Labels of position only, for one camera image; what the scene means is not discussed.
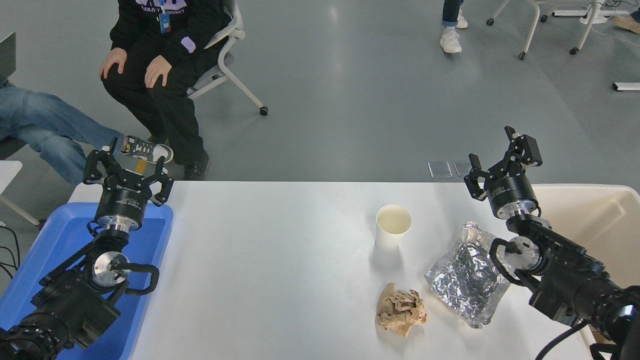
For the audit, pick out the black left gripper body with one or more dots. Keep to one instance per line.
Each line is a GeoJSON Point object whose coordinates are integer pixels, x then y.
{"type": "Point", "coordinates": [122, 202]}

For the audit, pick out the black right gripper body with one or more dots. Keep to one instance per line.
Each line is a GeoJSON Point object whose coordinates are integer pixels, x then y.
{"type": "Point", "coordinates": [510, 190]}

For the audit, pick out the white paper cup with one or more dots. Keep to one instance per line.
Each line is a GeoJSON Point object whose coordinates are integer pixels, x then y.
{"type": "Point", "coordinates": [392, 240]}

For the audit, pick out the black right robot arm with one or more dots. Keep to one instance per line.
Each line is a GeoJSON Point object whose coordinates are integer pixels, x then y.
{"type": "Point", "coordinates": [575, 280]}

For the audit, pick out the person's right hand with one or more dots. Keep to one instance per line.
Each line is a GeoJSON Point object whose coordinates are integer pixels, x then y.
{"type": "Point", "coordinates": [114, 59]}

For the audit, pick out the person's left hand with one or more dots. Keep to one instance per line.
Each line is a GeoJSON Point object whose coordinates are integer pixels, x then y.
{"type": "Point", "coordinates": [160, 67]}

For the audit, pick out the clear floor plate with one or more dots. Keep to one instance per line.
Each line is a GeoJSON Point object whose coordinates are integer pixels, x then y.
{"type": "Point", "coordinates": [461, 169]}
{"type": "Point", "coordinates": [440, 169]}

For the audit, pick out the blue plastic tray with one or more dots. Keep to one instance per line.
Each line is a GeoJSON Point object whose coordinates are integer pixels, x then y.
{"type": "Point", "coordinates": [65, 235]}

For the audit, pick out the white side table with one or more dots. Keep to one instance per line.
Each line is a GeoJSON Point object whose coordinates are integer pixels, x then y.
{"type": "Point", "coordinates": [7, 172]}

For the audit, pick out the large pale plastic bin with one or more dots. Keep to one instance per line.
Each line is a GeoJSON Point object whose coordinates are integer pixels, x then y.
{"type": "Point", "coordinates": [600, 220]}

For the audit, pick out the crumpled silver foil tray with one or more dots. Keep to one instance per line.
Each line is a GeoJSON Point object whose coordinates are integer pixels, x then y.
{"type": "Point", "coordinates": [465, 285]}

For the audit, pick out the white floor bar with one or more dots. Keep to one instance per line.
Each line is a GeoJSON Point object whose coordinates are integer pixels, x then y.
{"type": "Point", "coordinates": [626, 86]}

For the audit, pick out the white wheeled chair base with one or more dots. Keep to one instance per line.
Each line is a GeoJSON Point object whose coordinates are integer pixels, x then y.
{"type": "Point", "coordinates": [532, 27]}

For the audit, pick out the white office chair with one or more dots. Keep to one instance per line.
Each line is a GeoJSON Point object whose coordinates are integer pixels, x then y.
{"type": "Point", "coordinates": [227, 65]}

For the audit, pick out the crumpled tan paper ball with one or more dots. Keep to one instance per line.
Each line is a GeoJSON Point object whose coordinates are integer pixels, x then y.
{"type": "Point", "coordinates": [400, 310]}

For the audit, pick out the white table foot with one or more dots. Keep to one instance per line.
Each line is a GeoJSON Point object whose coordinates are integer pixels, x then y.
{"type": "Point", "coordinates": [590, 13]}

